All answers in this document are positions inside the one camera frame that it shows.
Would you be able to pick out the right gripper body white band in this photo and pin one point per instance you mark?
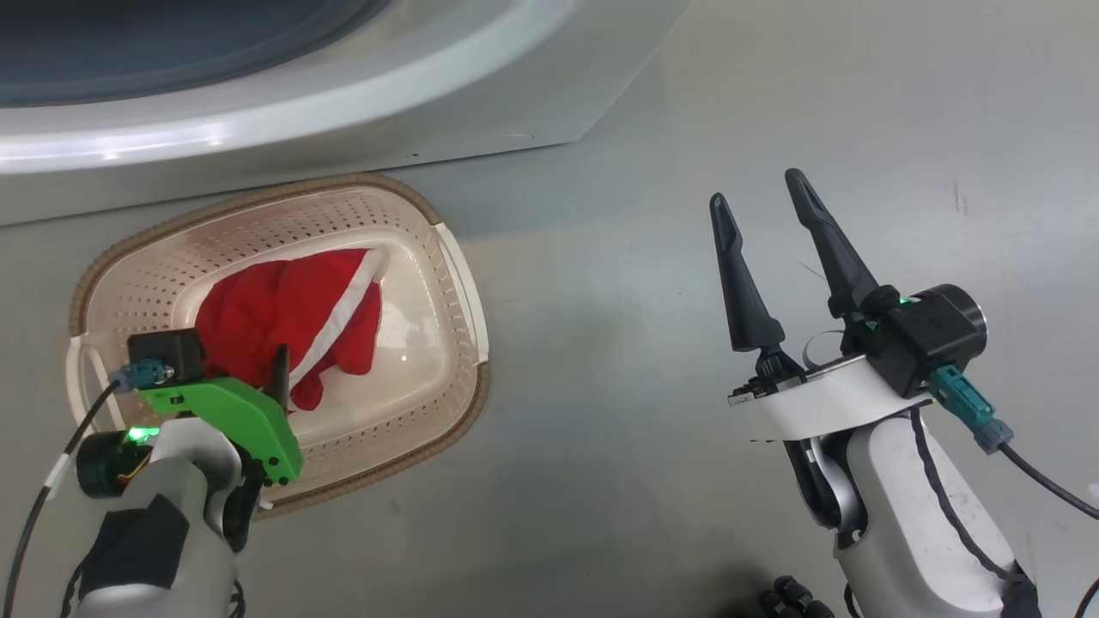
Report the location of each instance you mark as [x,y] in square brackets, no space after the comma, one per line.
[824,408]

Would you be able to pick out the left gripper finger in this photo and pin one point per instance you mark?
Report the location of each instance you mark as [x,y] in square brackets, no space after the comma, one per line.
[282,378]

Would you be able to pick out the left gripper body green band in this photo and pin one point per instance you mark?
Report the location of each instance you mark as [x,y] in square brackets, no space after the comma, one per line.
[240,421]

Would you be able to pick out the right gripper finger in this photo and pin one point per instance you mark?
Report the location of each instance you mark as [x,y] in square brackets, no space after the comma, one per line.
[846,275]
[747,300]

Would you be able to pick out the red garment with white trim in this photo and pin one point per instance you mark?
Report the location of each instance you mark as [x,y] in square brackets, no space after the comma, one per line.
[258,318]

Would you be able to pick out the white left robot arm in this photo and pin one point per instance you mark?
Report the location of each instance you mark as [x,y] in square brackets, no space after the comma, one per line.
[210,558]

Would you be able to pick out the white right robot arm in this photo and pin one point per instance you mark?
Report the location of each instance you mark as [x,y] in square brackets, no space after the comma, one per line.
[901,515]

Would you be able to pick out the cream perforated laundry basket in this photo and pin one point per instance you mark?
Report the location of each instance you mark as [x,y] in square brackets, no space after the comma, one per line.
[412,257]

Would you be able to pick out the white front-load washing machine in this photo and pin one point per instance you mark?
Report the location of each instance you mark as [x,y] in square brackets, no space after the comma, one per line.
[343,129]

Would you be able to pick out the black ribbed connector cluster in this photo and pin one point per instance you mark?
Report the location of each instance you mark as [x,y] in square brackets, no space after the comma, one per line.
[794,596]

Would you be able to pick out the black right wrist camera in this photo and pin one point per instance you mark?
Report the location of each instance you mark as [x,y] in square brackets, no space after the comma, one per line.
[901,343]

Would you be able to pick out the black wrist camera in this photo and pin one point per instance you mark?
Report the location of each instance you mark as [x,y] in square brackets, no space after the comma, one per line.
[901,343]
[167,352]

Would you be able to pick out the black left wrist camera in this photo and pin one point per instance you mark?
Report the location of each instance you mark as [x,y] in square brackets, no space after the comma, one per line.
[167,352]

